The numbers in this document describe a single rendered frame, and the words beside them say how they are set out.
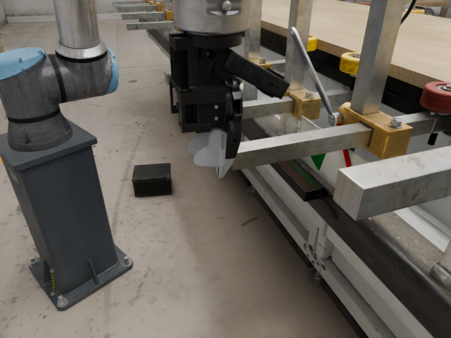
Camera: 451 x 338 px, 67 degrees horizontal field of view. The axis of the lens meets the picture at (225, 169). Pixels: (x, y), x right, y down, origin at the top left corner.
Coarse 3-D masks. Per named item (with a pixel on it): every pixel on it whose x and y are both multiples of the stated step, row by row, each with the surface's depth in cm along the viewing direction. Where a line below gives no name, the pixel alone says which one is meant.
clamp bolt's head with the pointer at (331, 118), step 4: (340, 112) 64; (328, 116) 64; (332, 116) 63; (340, 116) 63; (328, 120) 64; (332, 120) 63; (340, 120) 63; (332, 124) 64; (340, 124) 64; (344, 152) 64; (344, 156) 64; (348, 156) 63; (348, 160) 63; (348, 164) 64
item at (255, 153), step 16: (432, 112) 62; (336, 128) 57; (352, 128) 57; (368, 128) 57; (416, 128) 60; (432, 128) 62; (448, 128) 63; (240, 144) 52; (256, 144) 52; (272, 144) 52; (288, 144) 52; (304, 144) 53; (320, 144) 55; (336, 144) 56; (352, 144) 57; (240, 160) 51; (256, 160) 52; (272, 160) 53
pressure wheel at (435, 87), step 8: (424, 88) 62; (432, 88) 60; (440, 88) 61; (448, 88) 60; (424, 96) 61; (432, 96) 59; (440, 96) 58; (448, 96) 58; (424, 104) 61; (432, 104) 60; (440, 104) 59; (448, 104) 58; (440, 112) 59; (448, 112) 59; (432, 136) 65; (432, 144) 66
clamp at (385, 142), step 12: (348, 108) 62; (348, 120) 62; (360, 120) 59; (372, 120) 57; (384, 120) 57; (372, 132) 57; (384, 132) 54; (396, 132) 54; (408, 132) 55; (372, 144) 57; (384, 144) 55; (396, 144) 55; (384, 156) 56
